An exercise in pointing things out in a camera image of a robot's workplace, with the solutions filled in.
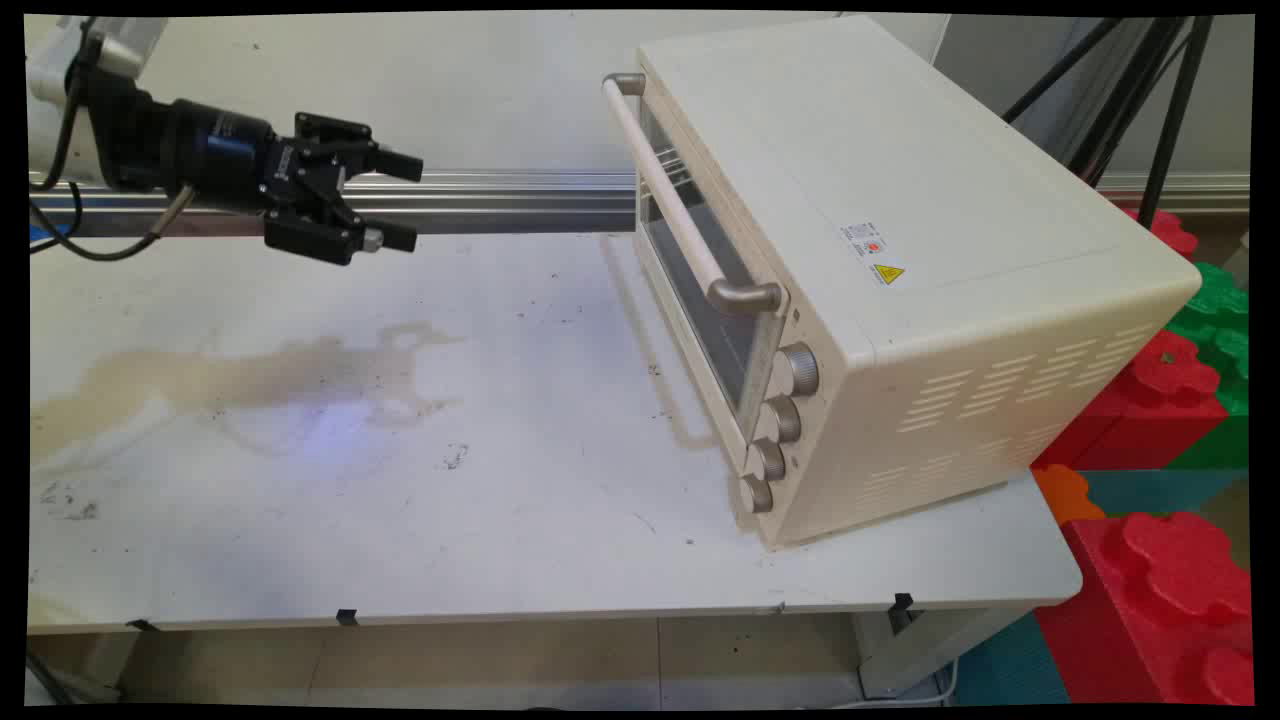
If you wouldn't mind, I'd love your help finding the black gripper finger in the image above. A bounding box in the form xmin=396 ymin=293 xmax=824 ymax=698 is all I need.
xmin=263 ymin=189 xmax=419 ymax=267
xmin=294 ymin=112 xmax=425 ymax=184

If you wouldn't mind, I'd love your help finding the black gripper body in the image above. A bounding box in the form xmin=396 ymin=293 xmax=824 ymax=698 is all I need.
xmin=163 ymin=98 xmax=347 ymax=215

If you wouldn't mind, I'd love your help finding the glass oven door with handle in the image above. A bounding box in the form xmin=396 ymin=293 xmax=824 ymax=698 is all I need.
xmin=601 ymin=72 xmax=791 ymax=453

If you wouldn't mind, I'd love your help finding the large silver oven knob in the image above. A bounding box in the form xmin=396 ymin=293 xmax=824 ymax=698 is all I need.
xmin=774 ymin=343 xmax=821 ymax=399

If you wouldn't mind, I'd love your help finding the warning sticker on oven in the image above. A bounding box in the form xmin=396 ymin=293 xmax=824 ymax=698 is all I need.
xmin=839 ymin=222 xmax=909 ymax=289

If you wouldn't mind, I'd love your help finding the cream toaster oven body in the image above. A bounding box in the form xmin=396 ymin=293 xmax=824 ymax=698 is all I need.
xmin=637 ymin=15 xmax=1203 ymax=551

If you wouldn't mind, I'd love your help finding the white table leg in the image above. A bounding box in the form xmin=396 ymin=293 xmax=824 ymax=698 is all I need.
xmin=851 ymin=604 xmax=1037 ymax=700

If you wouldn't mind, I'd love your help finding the orange foam block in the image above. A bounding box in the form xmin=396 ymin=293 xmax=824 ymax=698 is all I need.
xmin=1032 ymin=463 xmax=1107 ymax=527

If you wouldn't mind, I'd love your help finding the black tripod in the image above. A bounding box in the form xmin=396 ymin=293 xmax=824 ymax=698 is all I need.
xmin=1002 ymin=15 xmax=1215 ymax=230

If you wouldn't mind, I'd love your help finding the small red foam block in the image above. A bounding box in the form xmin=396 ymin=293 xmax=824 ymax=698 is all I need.
xmin=1120 ymin=206 xmax=1200 ymax=264

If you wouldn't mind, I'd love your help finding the teal foam mat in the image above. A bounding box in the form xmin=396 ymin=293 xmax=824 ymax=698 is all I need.
xmin=948 ymin=468 xmax=1247 ymax=707

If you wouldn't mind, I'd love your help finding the green foam block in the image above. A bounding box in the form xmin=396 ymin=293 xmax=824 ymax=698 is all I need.
xmin=1164 ymin=262 xmax=1251 ymax=471

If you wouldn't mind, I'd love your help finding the large red foam block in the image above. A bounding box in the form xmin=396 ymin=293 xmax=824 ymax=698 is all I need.
xmin=1034 ymin=511 xmax=1255 ymax=707

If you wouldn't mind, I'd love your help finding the aluminium rail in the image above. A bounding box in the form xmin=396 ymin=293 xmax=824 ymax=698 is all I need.
xmin=30 ymin=168 xmax=1251 ymax=239

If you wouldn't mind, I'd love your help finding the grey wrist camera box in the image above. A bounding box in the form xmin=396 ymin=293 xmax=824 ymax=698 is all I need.
xmin=86 ymin=16 xmax=167 ymax=79

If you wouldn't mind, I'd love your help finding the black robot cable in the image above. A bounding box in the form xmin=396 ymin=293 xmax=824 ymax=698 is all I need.
xmin=30 ymin=40 xmax=197 ymax=264

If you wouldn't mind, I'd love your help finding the black floor cable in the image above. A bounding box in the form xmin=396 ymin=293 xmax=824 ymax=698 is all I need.
xmin=27 ymin=650 xmax=121 ymax=705

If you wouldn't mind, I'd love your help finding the white floor cable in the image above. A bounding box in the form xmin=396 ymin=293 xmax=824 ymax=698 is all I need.
xmin=800 ymin=658 xmax=959 ymax=709

